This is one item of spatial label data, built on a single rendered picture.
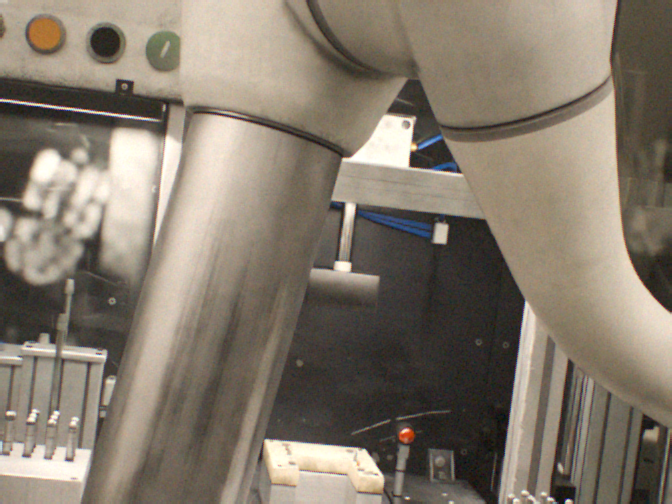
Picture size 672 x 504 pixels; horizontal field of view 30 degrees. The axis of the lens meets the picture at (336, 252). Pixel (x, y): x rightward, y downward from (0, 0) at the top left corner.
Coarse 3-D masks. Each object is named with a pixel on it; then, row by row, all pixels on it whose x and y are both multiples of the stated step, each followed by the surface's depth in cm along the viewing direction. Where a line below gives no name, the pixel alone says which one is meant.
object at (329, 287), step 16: (352, 208) 152; (352, 224) 153; (352, 240) 153; (336, 256) 153; (320, 272) 150; (336, 272) 151; (352, 272) 152; (368, 272) 156; (320, 288) 151; (336, 288) 151; (352, 288) 151; (368, 288) 151; (320, 304) 151; (336, 304) 151; (352, 304) 151; (368, 304) 151
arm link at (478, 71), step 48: (336, 0) 69; (384, 0) 67; (432, 0) 65; (480, 0) 64; (528, 0) 64; (576, 0) 65; (384, 48) 69; (432, 48) 66; (480, 48) 65; (528, 48) 64; (576, 48) 65; (432, 96) 69; (480, 96) 66; (528, 96) 65; (576, 96) 66
